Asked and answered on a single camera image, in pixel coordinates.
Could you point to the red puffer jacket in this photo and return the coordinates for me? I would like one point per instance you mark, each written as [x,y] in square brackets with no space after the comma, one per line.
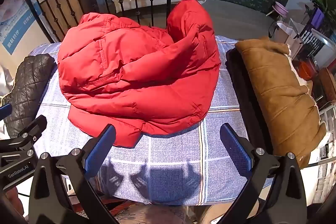
[136,69]

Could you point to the white paper bag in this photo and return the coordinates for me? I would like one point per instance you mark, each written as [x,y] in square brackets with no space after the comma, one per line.
[284,33]

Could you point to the blue patterned bedsheet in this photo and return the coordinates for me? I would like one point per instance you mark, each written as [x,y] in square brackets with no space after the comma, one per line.
[170,161]

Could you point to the black quilted jacket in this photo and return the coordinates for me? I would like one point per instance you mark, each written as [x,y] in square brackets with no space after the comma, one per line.
[27,87]

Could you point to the green potted plant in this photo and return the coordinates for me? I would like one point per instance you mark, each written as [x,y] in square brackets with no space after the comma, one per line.
[325,3]

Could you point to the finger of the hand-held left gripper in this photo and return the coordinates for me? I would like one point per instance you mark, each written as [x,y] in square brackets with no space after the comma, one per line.
[35,125]
[4,109]

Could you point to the wall poster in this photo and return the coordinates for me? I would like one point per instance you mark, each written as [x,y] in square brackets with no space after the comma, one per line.
[15,19]

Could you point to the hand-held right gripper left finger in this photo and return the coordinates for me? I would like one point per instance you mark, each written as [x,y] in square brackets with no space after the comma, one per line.
[101,151]

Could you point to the pink round stool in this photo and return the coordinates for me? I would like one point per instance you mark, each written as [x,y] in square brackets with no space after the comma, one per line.
[279,7]

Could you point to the brown suede coat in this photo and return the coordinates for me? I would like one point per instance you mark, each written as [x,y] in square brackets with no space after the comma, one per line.
[278,90]

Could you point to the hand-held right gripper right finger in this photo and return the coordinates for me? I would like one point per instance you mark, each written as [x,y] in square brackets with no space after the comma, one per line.
[235,151]

